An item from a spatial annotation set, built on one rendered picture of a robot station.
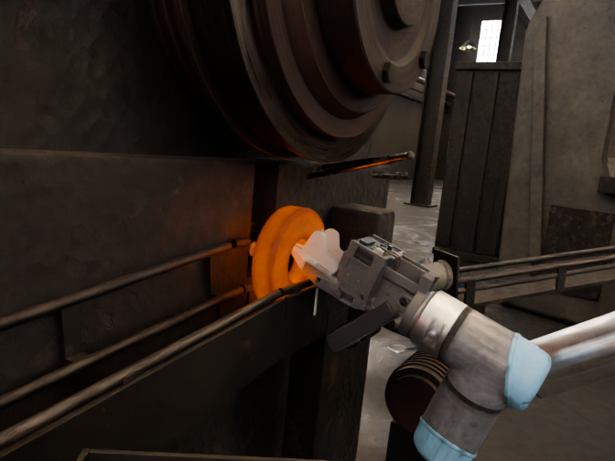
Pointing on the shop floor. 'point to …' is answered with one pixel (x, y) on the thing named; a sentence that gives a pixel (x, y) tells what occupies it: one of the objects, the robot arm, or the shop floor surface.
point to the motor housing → (410, 402)
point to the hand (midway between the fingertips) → (295, 251)
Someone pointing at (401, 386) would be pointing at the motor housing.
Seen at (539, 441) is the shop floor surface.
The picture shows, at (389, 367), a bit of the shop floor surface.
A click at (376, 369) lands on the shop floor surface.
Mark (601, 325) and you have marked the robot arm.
